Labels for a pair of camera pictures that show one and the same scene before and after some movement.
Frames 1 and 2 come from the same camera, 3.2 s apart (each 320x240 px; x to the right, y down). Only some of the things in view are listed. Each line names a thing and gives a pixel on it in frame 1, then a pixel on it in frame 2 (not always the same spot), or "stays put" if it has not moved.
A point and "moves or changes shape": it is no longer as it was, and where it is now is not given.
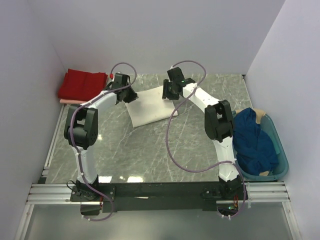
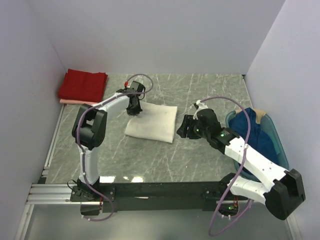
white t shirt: (150, 107) moves or changes shape
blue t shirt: (256, 152) stays put
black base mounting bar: (160, 196) stays put
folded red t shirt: (81, 85) stays put
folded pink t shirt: (70, 101) stays put
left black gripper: (128, 94) to (134, 107)
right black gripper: (167, 89) to (189, 126)
